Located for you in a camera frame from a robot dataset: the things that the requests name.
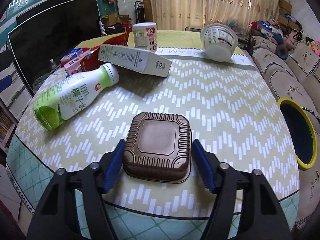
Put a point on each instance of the yellow rimmed dark trash bin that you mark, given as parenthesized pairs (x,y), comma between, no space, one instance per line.
(302,132)

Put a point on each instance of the beige curtain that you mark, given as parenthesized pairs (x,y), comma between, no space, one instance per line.
(179,14)

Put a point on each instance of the black television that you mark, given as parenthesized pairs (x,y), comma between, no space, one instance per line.
(50,35)

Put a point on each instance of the plush toy pile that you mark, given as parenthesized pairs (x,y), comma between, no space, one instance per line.
(296,36)

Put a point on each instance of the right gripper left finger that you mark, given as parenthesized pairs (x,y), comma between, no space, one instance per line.
(56,215)

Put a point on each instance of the patterned table cloth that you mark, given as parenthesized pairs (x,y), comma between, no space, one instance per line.
(230,110)

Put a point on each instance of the white red paper cup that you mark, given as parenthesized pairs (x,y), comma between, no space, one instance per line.
(145,36)

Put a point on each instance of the clear water bottle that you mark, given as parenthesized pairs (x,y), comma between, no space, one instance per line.
(53,65)

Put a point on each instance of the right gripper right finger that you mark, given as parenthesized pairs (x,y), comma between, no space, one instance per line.
(261,215)

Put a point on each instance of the white carton box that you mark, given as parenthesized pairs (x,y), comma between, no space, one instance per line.
(138,60)

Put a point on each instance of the beige sectional sofa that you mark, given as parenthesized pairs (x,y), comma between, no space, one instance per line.
(296,78)

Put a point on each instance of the red blue tissue pack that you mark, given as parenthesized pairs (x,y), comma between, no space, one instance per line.
(71,61)

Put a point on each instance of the black tower fan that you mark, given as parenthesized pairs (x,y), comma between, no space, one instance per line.
(139,12)

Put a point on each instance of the red snack bag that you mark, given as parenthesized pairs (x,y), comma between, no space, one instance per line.
(94,57)

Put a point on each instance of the cardboard boxes stack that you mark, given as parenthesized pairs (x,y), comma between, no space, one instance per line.
(285,17)

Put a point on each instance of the green coconut water bottle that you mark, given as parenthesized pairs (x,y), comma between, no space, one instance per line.
(73,94)

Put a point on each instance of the brown plastic food tray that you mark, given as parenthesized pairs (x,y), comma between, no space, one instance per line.
(158,148)

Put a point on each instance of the glass ashtray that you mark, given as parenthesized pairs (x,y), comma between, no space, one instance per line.
(39,81)

